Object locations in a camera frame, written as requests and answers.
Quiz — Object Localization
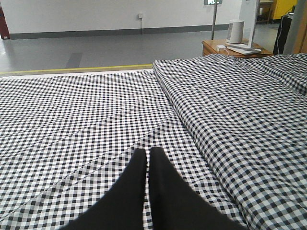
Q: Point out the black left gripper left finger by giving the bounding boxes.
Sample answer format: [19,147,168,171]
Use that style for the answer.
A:
[62,149,146,230]

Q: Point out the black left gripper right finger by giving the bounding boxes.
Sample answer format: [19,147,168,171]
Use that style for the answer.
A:
[149,147,242,230]

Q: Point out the checkered bed sheet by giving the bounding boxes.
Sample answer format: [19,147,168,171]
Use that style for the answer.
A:
[0,70,245,230]

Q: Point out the checkered folded quilt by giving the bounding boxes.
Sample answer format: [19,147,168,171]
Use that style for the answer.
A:
[153,55,307,230]

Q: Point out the wooden nightstand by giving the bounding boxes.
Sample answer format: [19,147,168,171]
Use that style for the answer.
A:
[202,39,274,58]

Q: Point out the white charger adapter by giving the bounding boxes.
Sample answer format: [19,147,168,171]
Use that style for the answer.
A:
[215,45,226,52]

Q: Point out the checkered pillow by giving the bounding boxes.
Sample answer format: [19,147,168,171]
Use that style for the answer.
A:
[237,53,307,96]

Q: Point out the white cylindrical speaker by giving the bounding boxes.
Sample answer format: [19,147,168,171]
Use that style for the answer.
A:
[226,19,244,44]

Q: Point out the metal pole stand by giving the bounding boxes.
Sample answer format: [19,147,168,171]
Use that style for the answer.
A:
[211,0,218,40]

